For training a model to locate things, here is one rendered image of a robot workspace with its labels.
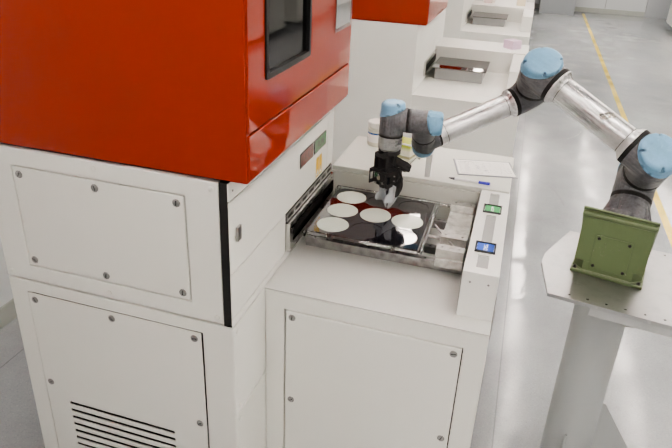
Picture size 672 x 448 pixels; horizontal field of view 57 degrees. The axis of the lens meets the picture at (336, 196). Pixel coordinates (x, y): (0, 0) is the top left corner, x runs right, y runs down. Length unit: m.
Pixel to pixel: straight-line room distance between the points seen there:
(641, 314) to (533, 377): 1.07
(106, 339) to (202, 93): 0.82
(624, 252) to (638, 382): 1.17
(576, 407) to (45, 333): 1.68
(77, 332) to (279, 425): 0.68
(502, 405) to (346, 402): 0.97
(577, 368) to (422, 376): 0.62
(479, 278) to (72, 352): 1.18
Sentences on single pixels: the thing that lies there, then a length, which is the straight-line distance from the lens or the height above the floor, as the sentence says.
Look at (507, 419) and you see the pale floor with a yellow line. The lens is 2.68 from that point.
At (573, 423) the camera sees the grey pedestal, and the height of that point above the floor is 0.27.
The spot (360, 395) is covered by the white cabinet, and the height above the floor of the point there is 0.52.
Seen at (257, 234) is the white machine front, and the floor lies 1.01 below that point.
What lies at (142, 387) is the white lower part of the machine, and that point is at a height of 0.54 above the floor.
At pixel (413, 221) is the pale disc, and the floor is 0.90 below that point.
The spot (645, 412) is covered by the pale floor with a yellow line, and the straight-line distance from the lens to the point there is 2.93.
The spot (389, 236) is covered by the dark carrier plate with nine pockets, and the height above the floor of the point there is 0.90.
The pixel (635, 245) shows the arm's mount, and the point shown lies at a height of 0.95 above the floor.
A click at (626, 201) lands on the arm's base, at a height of 1.06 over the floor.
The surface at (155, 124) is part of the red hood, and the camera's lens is 1.47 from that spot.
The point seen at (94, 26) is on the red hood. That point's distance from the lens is 1.49.
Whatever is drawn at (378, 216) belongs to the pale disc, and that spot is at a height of 0.90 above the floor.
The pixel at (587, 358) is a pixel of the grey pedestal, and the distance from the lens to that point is 2.18.
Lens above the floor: 1.79
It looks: 25 degrees down
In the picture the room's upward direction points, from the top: 3 degrees clockwise
